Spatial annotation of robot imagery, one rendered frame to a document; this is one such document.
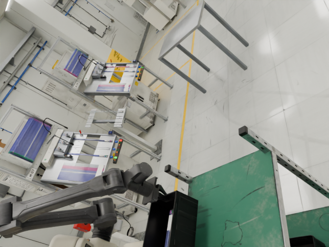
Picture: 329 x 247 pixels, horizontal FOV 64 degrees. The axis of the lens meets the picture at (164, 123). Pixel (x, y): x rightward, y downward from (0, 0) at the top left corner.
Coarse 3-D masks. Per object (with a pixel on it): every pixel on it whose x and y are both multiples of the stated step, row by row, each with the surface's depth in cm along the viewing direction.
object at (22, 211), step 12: (96, 180) 92; (108, 180) 93; (120, 180) 93; (60, 192) 91; (72, 192) 90; (84, 192) 90; (96, 192) 90; (108, 192) 92; (24, 204) 89; (36, 204) 88; (48, 204) 88; (60, 204) 90; (12, 216) 87; (24, 216) 88; (0, 228) 85; (12, 228) 86
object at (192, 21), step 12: (192, 12) 302; (180, 24) 317; (192, 24) 282; (228, 24) 311; (168, 36) 331; (180, 36) 294; (240, 36) 320; (168, 48) 307; (180, 48) 351; (180, 72) 332; (192, 84) 344
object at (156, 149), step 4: (108, 124) 347; (112, 124) 347; (112, 128) 352; (116, 128) 351; (120, 128) 354; (124, 128) 359; (120, 132) 356; (124, 132) 356; (128, 132) 360; (128, 136) 361; (132, 136) 361; (136, 136) 366; (136, 140) 366; (140, 140) 367; (144, 140) 373; (160, 140) 386; (144, 144) 371; (148, 144) 374; (156, 144) 390; (160, 144) 380; (148, 148) 377; (152, 148) 377; (156, 148) 380; (160, 148) 373; (156, 152) 377; (160, 152) 368
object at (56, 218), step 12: (0, 204) 89; (12, 204) 91; (96, 204) 113; (0, 216) 87; (36, 216) 98; (48, 216) 100; (60, 216) 102; (72, 216) 104; (84, 216) 106; (96, 216) 108; (108, 216) 109; (24, 228) 95; (36, 228) 99
